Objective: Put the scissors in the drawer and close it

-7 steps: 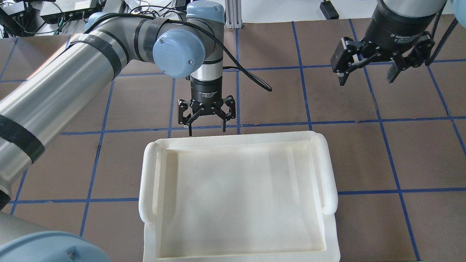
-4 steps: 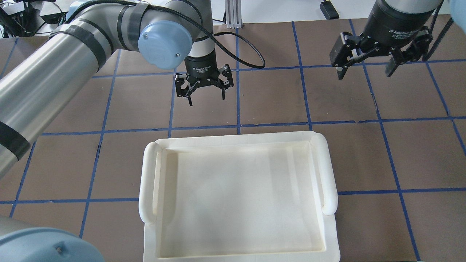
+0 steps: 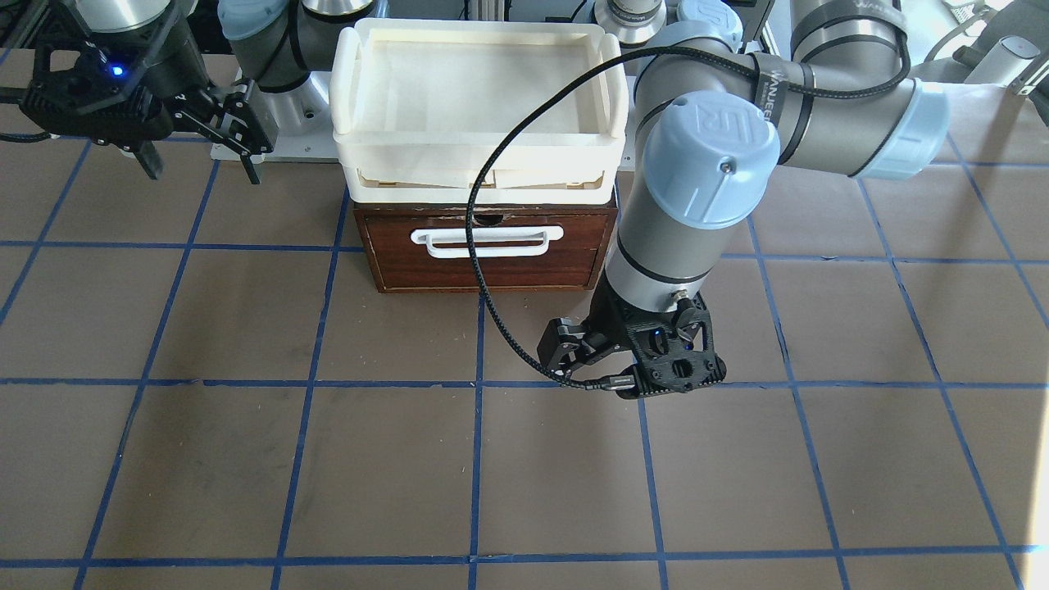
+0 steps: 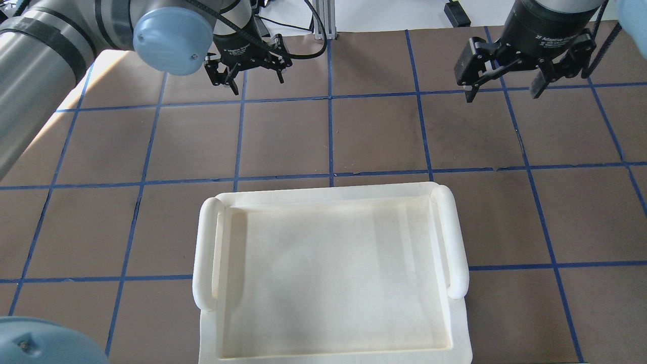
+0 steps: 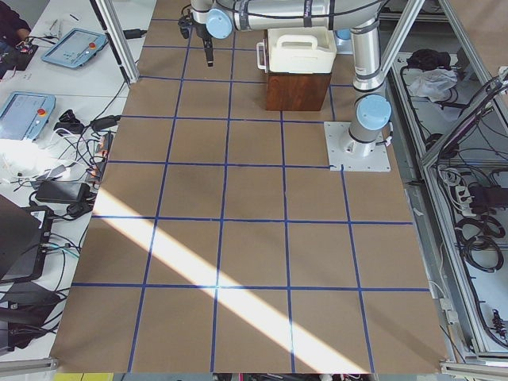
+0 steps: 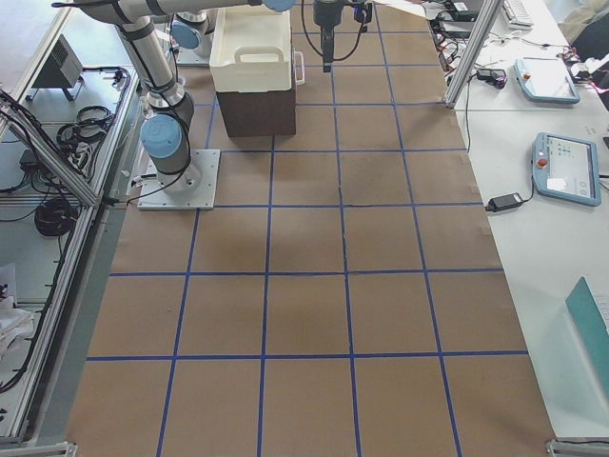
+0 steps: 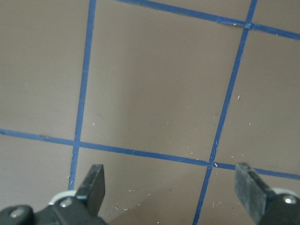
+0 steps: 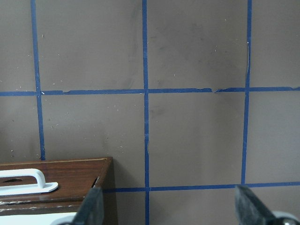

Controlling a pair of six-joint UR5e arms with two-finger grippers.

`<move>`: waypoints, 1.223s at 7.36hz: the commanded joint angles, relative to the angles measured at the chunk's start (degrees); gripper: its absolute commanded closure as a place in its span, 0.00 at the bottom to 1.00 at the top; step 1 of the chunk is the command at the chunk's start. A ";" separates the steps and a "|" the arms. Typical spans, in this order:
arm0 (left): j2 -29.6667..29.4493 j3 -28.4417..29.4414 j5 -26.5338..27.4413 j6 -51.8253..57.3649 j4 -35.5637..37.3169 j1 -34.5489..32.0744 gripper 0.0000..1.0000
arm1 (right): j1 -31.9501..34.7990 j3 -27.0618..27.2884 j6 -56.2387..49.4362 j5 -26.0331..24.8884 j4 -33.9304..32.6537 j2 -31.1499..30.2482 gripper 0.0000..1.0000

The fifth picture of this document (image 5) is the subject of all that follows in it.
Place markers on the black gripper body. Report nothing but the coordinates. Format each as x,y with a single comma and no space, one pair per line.
206,42

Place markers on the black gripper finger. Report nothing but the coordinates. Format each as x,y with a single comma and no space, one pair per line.
207,50
210,52

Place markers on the wooden drawer with white handle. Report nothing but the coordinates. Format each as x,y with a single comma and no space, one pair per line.
261,56

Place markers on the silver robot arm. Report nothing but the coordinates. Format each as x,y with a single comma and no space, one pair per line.
358,18

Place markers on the dark brown wooden cabinet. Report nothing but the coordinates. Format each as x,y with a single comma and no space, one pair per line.
296,92

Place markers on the blue teach pendant upper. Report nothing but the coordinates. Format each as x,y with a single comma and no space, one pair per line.
75,48

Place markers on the blue teach pendant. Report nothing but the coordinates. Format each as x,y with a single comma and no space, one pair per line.
75,48
24,115

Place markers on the blue teach pendant lower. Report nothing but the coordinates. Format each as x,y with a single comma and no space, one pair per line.
24,115

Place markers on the black power brick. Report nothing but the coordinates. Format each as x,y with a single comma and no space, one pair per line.
62,192

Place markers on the black cloth bundle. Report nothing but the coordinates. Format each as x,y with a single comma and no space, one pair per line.
428,59

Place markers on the crumpled white cloth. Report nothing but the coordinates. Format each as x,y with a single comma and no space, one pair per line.
435,85

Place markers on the black laptop computer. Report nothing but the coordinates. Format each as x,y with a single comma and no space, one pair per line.
24,233

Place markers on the aluminium frame post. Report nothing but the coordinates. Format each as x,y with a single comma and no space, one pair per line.
111,26

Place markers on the white plastic tray with handles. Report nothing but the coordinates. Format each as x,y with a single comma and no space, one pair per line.
301,50

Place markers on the orange switch power strip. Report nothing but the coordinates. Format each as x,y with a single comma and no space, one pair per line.
99,159

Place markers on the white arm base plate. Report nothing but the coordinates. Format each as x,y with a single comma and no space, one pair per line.
346,154

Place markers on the aluminium frame rail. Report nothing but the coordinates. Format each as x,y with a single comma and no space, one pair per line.
457,177

